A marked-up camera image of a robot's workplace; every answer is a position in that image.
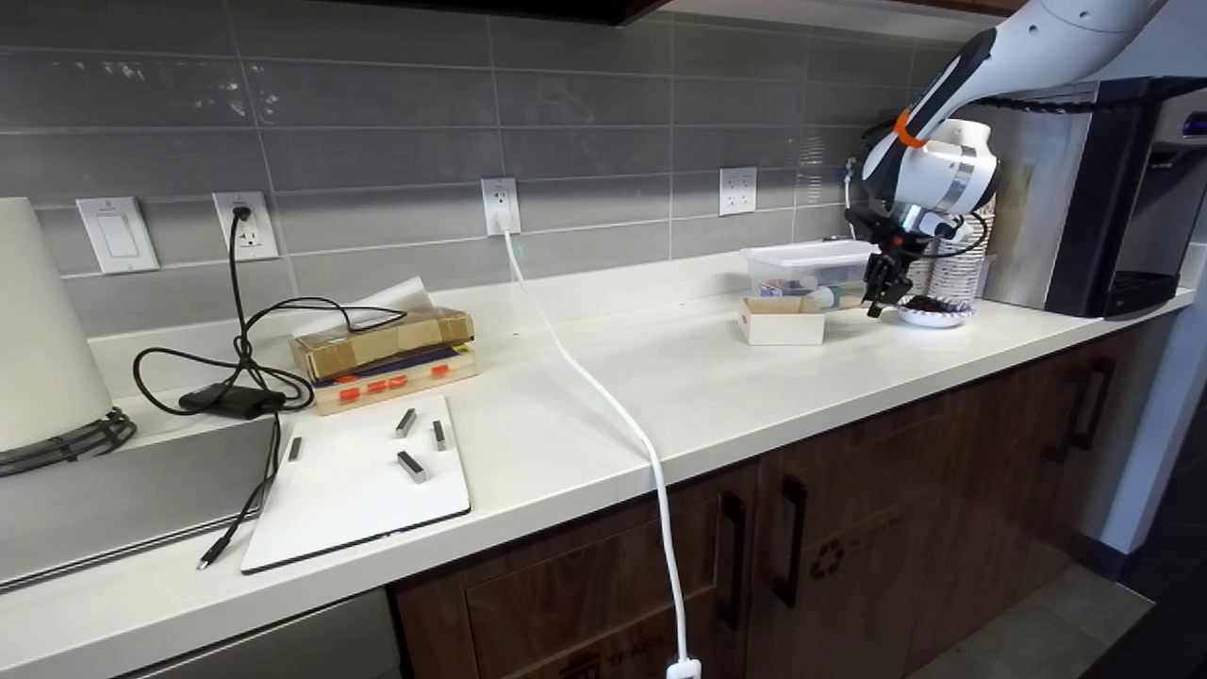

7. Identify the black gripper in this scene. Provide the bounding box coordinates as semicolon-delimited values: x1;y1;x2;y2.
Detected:
849;184;941;317

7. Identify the clear plastic storage container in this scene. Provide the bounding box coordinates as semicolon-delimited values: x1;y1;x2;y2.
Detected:
741;238;879;313

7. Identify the black and white bowl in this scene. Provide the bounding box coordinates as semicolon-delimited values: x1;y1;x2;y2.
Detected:
903;296;974;332

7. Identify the stack of patterned paper cups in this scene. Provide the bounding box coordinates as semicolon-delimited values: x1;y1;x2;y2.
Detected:
922;200;996;317

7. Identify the small open wooden box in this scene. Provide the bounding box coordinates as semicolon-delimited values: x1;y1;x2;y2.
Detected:
736;298;829;351

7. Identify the brown wooden cabinet door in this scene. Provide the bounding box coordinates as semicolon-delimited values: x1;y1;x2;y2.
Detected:
389;460;766;679
750;387;967;679
955;327;1145;601

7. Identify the black and silver coffee machine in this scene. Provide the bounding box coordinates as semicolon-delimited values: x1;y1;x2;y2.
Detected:
991;71;1207;319

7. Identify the white paper sheet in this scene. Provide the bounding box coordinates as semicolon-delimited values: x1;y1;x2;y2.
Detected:
296;277;437;337

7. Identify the wooden tray with orange labels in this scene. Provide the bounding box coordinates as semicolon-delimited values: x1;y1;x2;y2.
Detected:
311;347;483;419

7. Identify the brown cardboard box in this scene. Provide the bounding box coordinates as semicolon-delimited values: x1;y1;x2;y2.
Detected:
292;303;478;385

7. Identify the white flat board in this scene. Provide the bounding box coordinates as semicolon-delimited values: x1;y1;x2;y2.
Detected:
237;392;476;577

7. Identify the grey dishwasher front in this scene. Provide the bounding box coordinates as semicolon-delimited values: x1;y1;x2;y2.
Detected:
124;584;407;679

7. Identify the steel sink with drainboard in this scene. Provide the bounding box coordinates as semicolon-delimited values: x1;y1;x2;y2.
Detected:
0;414;285;596

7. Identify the white paper towel roll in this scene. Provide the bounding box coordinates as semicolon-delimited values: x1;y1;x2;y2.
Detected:
0;191;116;458

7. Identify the white wall outlet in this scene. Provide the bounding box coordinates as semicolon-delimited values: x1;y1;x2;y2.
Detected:
207;189;285;263
717;167;764;219
478;175;525;238

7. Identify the black cabinet handle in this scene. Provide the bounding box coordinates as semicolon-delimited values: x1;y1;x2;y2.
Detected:
712;489;750;634
770;474;813;612
1065;356;1117;468

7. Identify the white power cable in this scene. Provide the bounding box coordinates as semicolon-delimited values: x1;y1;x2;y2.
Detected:
497;224;706;679

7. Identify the black power cable with adapter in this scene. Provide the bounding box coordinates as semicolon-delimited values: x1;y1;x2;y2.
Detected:
127;205;412;572

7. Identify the white light switch plate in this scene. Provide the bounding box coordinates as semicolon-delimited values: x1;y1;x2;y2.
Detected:
73;191;161;277

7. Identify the black wire towel holder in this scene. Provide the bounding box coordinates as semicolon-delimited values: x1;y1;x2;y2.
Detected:
0;402;140;479

